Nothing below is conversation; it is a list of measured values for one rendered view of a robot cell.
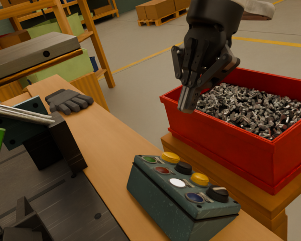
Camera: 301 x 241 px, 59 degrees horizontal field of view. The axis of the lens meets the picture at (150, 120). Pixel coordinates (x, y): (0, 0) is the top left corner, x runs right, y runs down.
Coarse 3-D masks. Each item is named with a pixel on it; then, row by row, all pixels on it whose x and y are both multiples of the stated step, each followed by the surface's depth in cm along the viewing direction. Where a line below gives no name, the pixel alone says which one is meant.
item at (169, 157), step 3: (162, 153) 42; (165, 153) 42; (168, 153) 42; (171, 153) 42; (174, 153) 43; (162, 156) 41; (165, 156) 41; (168, 156) 41; (171, 156) 41; (174, 156) 41; (177, 156) 42; (165, 159) 41; (168, 159) 41; (171, 159) 41; (174, 159) 41; (177, 159) 41; (171, 162) 41; (174, 162) 41; (177, 162) 41
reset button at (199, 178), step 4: (192, 176) 36; (196, 176) 36; (200, 176) 36; (204, 176) 36; (192, 180) 36; (196, 180) 36; (200, 180) 36; (204, 180) 35; (208, 180) 36; (200, 184) 35; (204, 184) 36
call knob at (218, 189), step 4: (208, 188) 34; (212, 188) 33; (216, 188) 33; (220, 188) 34; (224, 188) 34; (208, 192) 34; (212, 192) 33; (216, 192) 33; (220, 192) 33; (224, 192) 33; (212, 196) 33; (216, 196) 33; (220, 196) 32; (224, 196) 33
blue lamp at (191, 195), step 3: (189, 195) 31; (192, 195) 31; (195, 195) 32; (198, 195) 32; (192, 198) 31; (195, 198) 31; (198, 198) 31; (201, 198) 31; (198, 201) 31; (201, 201) 31
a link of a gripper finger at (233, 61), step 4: (224, 48) 35; (228, 48) 35; (224, 52) 35; (228, 52) 34; (220, 56) 35; (232, 56) 34; (216, 60) 35; (232, 60) 34; (236, 60) 34; (228, 64) 34; (232, 64) 34; (224, 68) 35; (228, 68) 35
